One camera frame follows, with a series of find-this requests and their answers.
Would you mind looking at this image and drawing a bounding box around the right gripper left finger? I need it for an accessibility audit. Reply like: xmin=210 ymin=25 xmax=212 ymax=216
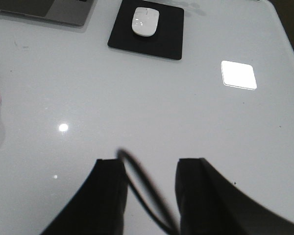
xmin=42 ymin=159 xmax=128 ymax=235

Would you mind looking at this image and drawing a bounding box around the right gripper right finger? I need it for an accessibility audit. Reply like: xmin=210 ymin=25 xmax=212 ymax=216
xmin=175 ymin=158 xmax=294 ymax=235

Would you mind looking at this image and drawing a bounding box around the black mouse pad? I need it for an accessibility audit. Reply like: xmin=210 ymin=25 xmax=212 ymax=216
xmin=107 ymin=0 xmax=184 ymax=60

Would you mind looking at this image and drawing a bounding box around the white computer mouse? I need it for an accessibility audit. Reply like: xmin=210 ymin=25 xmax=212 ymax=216
xmin=132 ymin=7 xmax=160 ymax=37

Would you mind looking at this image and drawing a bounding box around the grey open laptop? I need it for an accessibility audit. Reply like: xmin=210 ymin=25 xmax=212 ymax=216
xmin=0 ymin=0 xmax=94 ymax=26

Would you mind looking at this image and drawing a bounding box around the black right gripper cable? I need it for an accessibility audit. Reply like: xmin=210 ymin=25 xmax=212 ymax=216
xmin=115 ymin=147 xmax=181 ymax=235

